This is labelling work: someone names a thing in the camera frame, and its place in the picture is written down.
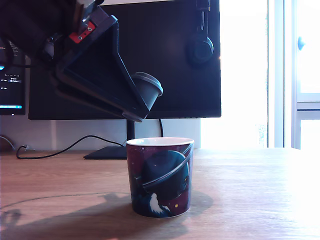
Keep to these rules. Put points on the large black monitor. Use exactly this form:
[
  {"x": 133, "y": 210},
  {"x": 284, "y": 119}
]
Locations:
[{"x": 170, "y": 75}]

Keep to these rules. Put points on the brown round object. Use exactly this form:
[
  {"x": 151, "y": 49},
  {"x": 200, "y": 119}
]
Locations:
[{"x": 5, "y": 145}]

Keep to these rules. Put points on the planet print coffee mug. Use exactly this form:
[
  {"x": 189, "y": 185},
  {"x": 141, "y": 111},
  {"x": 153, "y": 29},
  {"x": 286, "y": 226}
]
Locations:
[{"x": 160, "y": 180}]

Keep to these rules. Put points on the black headphones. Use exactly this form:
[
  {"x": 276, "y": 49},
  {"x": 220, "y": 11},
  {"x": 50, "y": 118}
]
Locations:
[{"x": 200, "y": 50}]

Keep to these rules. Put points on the lit computer screen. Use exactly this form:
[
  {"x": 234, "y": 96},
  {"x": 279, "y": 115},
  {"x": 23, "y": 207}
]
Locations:
[{"x": 12, "y": 95}]

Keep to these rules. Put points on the white window frame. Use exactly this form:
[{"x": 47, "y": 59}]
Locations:
[{"x": 278, "y": 75}]

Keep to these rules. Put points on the blue window knob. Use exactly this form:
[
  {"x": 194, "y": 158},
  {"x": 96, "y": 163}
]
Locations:
[{"x": 300, "y": 43}]

